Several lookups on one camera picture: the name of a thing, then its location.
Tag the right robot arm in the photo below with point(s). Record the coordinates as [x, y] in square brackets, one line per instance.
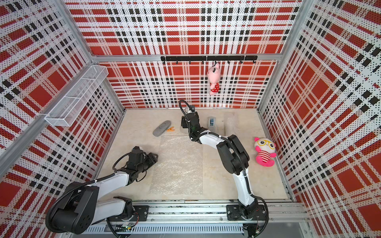
[234, 158]

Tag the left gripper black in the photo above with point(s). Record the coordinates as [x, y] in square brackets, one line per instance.
[151, 158]

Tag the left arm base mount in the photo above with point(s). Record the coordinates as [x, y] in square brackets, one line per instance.
[135, 213]

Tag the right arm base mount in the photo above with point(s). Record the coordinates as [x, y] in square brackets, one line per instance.
[249, 213]

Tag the hanging pink plush toy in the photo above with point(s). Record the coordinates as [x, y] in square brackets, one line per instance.
[214, 75]

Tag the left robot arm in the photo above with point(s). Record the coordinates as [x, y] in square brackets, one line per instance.
[80, 206]

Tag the black hook rail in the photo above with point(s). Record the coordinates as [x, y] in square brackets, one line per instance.
[208, 58]

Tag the white wire mesh basket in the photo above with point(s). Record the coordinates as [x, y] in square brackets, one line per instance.
[66, 111]

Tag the pink white owl plush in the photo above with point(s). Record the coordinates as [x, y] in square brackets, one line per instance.
[265, 149]

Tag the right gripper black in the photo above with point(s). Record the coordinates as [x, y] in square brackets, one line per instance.
[184, 122]

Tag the grey oval case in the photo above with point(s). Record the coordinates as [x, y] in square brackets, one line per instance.
[161, 128]

